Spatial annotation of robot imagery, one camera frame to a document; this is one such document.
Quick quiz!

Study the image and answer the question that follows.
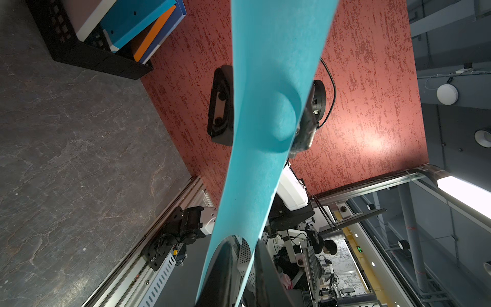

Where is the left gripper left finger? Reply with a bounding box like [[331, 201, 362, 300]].
[[195, 236, 240, 306]]

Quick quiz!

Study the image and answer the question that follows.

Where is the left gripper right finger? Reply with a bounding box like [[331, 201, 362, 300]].
[[254, 240, 294, 307]]

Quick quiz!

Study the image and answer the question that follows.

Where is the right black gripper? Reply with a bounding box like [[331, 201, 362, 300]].
[[207, 65, 234, 147]]

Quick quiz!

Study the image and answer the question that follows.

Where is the light blue rectangular paper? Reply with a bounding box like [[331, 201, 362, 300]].
[[196, 1, 338, 299]]

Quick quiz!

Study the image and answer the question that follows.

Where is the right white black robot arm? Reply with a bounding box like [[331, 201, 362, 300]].
[[207, 65, 334, 231]]

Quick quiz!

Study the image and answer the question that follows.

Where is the long ceiling strip light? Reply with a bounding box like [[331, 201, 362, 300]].
[[437, 176, 491, 219]]

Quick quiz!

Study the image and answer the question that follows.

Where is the person in black shirt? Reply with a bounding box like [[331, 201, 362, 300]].
[[306, 230, 338, 255]]

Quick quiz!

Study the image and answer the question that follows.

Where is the orange book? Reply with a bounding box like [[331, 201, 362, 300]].
[[130, 5, 176, 62]]

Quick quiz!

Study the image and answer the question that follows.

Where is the blue patterned book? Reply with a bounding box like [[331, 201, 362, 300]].
[[139, 0, 187, 65]]

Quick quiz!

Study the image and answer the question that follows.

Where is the teal book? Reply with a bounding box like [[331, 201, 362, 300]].
[[101, 0, 176, 53]]

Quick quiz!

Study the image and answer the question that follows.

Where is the white spine book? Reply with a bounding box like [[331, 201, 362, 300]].
[[61, 0, 116, 42]]

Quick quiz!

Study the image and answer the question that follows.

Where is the black mesh file organizer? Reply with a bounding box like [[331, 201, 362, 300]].
[[26, 1, 153, 80]]

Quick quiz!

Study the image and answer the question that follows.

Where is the white round ceiling sensor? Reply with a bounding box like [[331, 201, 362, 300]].
[[436, 83, 459, 106]]

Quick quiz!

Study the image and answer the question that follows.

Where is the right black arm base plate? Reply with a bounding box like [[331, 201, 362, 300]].
[[141, 206, 217, 272]]

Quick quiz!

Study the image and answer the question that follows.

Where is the aluminium front rail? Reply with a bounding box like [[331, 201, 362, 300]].
[[84, 177, 217, 306]]

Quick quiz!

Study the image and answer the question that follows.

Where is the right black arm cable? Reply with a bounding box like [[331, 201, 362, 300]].
[[316, 57, 338, 129]]

